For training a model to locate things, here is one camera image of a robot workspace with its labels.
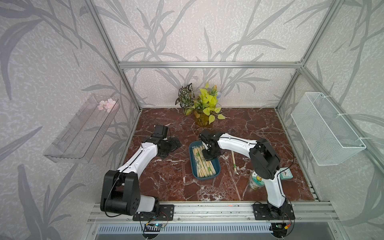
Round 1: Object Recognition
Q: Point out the white wire mesh basket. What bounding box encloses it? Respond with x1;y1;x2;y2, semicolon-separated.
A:
291;92;367;166

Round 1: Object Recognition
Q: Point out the small teal alarm clock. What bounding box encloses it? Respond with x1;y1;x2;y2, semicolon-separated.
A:
280;167;294;180

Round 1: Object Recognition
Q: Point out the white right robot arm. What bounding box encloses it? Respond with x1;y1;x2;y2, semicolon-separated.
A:
199;130;288;211

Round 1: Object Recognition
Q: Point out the pink artificial flower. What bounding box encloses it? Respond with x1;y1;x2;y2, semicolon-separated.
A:
97;98;118;113

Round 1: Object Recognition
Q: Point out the artificial green potted plant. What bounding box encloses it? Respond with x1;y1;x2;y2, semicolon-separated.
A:
175;84;227;127

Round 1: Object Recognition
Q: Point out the aluminium front rail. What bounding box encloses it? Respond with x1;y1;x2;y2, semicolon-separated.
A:
87;201;340;224

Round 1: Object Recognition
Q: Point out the teal plastic storage box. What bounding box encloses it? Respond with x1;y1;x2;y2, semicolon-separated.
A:
189;141;221;181

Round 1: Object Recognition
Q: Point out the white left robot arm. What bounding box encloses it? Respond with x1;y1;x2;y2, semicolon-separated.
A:
100;125;182;217

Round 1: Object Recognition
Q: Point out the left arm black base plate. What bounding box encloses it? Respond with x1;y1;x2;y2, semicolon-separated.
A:
133;204;175;222

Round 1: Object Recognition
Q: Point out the clear acrylic wall shelf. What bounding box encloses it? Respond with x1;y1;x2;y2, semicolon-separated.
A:
43;94;120;164

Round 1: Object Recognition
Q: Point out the round canister with green label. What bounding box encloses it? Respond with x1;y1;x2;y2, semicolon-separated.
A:
249;171;265;191

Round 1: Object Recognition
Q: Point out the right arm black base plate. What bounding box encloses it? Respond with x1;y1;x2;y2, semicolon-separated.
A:
252;201;296;221

